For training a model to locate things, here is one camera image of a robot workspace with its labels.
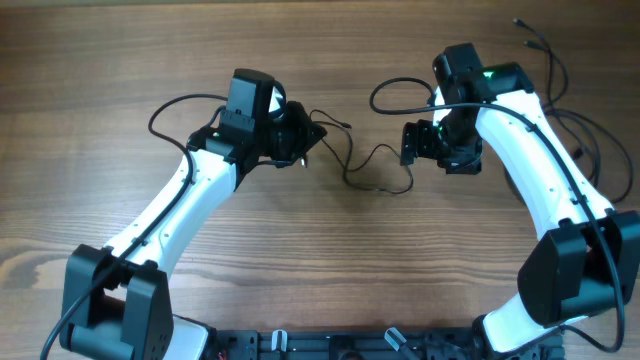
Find black USB-A cable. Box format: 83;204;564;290
522;38;635;205

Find short black micro-USB cable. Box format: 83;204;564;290
298;108;415;196

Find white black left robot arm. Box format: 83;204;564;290
40;68;327;359

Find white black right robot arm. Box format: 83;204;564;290
401;43;639;356

